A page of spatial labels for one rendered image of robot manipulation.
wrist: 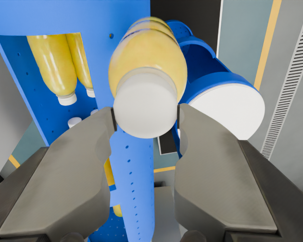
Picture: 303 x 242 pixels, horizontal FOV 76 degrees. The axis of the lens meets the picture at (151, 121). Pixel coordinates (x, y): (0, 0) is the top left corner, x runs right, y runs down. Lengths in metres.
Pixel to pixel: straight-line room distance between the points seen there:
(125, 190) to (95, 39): 0.35
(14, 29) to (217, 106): 0.50
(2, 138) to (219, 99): 0.72
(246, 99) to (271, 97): 1.58
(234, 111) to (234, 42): 1.15
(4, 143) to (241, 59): 1.66
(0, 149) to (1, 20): 0.58
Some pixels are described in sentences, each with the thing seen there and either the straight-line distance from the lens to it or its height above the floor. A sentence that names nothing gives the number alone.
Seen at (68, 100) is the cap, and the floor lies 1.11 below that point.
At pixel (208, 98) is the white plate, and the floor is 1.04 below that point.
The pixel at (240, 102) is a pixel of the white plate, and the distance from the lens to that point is 0.63.
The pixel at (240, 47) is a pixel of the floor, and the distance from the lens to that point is 1.79.
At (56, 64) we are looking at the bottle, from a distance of 0.42.
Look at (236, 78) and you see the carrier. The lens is 0.62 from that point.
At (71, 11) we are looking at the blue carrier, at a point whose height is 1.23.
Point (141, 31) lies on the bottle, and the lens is 0.17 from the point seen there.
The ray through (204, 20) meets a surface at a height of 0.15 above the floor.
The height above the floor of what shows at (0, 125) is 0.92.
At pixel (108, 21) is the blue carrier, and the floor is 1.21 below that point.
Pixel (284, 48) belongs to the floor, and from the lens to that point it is 2.01.
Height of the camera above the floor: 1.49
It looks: 52 degrees down
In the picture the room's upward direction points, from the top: 170 degrees clockwise
